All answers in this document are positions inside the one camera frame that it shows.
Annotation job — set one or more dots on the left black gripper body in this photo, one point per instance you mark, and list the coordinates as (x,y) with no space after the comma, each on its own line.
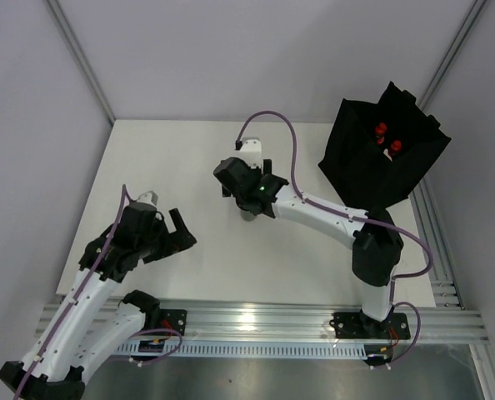
(157,245)

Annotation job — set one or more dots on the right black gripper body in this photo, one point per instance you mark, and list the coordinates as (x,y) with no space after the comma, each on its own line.
(257,171)

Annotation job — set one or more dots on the grey bottle beige pump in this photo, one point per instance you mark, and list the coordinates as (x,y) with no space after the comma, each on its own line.
(247,216)

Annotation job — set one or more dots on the small red bottle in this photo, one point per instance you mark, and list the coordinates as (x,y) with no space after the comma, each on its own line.
(395,148)

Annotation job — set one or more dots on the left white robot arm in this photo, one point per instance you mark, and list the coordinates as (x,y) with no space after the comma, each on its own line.
(62,361)

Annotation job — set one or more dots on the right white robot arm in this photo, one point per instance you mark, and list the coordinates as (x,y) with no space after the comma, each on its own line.
(375,246)

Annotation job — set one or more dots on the black canvas bag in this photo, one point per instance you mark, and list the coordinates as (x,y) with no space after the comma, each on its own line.
(378,152)

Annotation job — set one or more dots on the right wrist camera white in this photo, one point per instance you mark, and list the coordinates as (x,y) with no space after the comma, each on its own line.
(250,151)

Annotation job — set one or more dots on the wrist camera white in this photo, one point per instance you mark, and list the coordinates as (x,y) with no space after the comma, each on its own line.
(250,151)
(149,197)

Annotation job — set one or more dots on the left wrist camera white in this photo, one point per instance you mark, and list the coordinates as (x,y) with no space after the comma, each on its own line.
(149,197)

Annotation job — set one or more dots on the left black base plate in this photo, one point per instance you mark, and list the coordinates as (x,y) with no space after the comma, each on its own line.
(175,319)

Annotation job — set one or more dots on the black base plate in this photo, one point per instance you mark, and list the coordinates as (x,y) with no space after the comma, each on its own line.
(356,325)
(175,319)

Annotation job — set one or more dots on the aluminium mounting rail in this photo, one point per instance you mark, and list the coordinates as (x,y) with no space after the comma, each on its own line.
(283,323)

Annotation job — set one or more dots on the slotted cable duct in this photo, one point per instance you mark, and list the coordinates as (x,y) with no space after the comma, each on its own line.
(215,349)

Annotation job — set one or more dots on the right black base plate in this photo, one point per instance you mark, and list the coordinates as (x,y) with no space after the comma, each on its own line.
(356,325)

